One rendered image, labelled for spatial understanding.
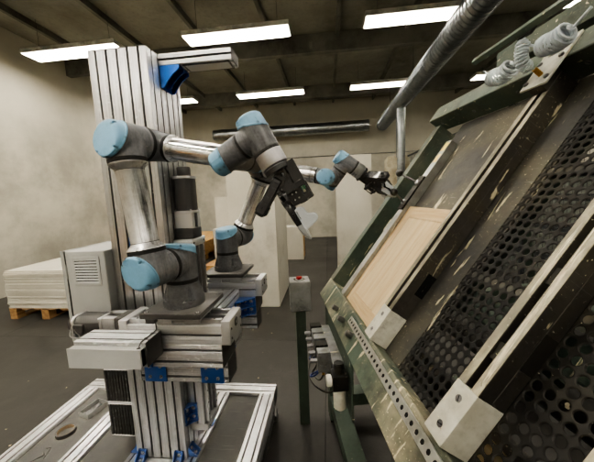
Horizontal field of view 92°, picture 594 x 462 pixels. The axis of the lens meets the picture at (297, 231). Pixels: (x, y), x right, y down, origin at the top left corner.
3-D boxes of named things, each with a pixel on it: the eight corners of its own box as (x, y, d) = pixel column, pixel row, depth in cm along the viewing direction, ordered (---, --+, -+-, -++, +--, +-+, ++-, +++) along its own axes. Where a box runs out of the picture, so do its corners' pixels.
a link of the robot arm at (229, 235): (211, 252, 154) (209, 227, 152) (225, 247, 166) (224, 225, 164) (230, 253, 149) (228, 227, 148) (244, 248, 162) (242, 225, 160)
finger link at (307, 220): (325, 232, 74) (308, 201, 74) (305, 243, 75) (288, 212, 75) (325, 230, 77) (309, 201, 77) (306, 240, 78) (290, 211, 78)
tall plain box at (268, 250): (252, 284, 465) (246, 175, 443) (289, 284, 459) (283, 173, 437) (235, 306, 377) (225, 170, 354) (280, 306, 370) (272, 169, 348)
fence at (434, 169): (346, 295, 154) (340, 291, 153) (452, 146, 148) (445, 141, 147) (348, 299, 149) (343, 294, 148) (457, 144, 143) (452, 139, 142)
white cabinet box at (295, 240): (280, 255, 683) (280, 225, 674) (305, 255, 677) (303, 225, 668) (278, 259, 639) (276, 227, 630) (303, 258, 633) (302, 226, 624)
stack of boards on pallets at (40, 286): (136, 269, 608) (133, 239, 600) (182, 268, 596) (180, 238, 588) (9, 319, 365) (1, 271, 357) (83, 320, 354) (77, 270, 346)
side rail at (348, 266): (345, 286, 179) (330, 277, 178) (449, 137, 172) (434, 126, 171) (346, 290, 173) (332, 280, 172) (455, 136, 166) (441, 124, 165)
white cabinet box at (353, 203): (337, 265, 568) (335, 159, 542) (367, 265, 562) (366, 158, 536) (338, 273, 509) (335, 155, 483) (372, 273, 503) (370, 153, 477)
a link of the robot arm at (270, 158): (252, 159, 73) (259, 162, 81) (261, 174, 74) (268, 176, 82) (277, 143, 72) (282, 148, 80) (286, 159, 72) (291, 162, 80)
